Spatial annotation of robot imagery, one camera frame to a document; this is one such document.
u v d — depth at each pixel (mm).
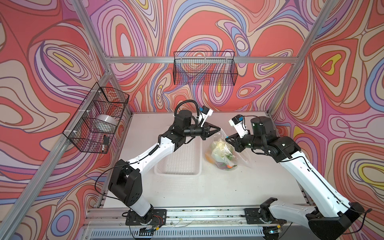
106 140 731
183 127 602
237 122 587
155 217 725
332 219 364
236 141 585
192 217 749
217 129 699
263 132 505
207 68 958
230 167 825
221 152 726
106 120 729
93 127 733
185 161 933
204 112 640
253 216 730
